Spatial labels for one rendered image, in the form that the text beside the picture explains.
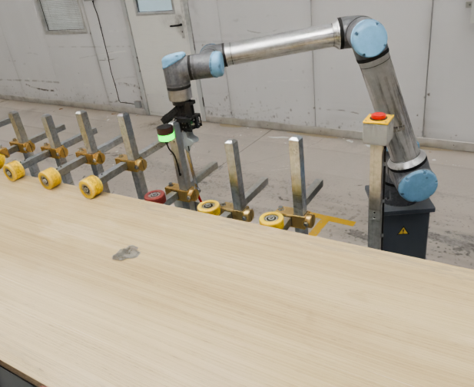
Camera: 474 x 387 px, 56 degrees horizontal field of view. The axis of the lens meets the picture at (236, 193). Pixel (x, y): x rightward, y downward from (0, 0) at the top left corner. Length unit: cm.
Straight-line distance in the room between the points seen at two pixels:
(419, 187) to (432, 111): 227
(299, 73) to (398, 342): 359
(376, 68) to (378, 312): 90
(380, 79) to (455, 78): 232
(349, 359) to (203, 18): 424
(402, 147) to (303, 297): 87
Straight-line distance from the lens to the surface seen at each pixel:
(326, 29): 181
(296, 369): 102
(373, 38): 167
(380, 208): 145
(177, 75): 169
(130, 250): 142
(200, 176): 194
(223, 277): 126
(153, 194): 174
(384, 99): 175
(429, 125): 417
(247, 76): 474
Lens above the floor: 168
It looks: 28 degrees down
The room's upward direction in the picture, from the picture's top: 8 degrees counter-clockwise
